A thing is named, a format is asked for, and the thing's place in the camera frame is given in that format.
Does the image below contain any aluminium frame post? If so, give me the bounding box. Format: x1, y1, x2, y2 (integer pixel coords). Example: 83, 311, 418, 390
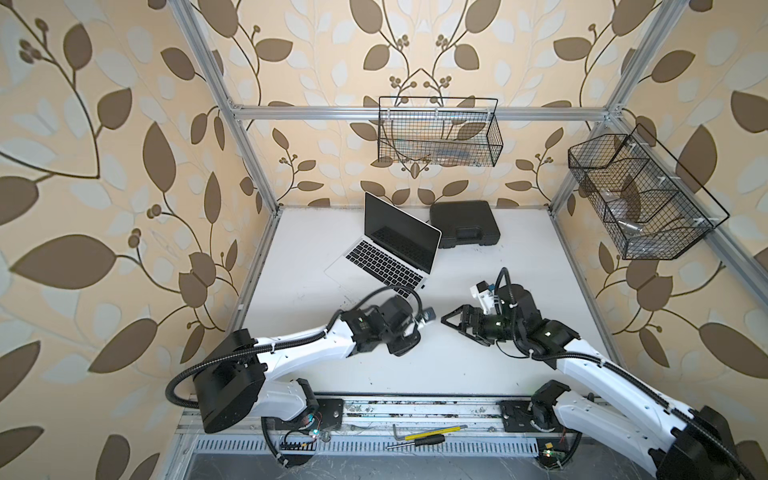
548, 0, 688, 217

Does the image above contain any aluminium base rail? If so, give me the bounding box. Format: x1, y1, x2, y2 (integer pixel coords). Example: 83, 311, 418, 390
179, 394, 673, 439

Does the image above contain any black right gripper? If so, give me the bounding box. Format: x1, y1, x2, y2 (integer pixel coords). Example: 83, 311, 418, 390
441, 304, 523, 345

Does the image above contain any silver hex key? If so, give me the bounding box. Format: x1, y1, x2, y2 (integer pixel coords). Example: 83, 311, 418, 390
392, 425, 408, 442

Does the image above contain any black wire basket back wall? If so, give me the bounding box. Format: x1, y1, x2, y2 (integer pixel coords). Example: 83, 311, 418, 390
376, 95, 504, 167

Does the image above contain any black wire basket right wall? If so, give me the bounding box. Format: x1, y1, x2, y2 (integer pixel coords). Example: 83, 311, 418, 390
568, 124, 730, 261

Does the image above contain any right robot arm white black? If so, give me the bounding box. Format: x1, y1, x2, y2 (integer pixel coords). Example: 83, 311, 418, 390
441, 269, 754, 479

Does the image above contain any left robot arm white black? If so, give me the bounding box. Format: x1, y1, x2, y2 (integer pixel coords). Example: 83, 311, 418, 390
165, 285, 436, 434

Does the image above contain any silver laptop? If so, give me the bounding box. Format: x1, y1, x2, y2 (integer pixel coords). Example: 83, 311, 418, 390
325, 192, 442, 301

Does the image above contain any black wire basket wall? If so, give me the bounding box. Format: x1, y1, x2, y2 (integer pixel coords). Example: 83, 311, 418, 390
568, 124, 730, 261
376, 95, 504, 167

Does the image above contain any yellow black screwdriver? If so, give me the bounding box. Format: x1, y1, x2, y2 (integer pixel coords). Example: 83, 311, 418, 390
385, 425, 468, 451

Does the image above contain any black plastic tool case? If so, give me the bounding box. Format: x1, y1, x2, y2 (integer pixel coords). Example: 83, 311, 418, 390
429, 200, 501, 249

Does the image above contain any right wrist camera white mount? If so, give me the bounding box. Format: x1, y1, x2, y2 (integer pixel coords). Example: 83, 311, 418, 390
470, 281, 499, 315

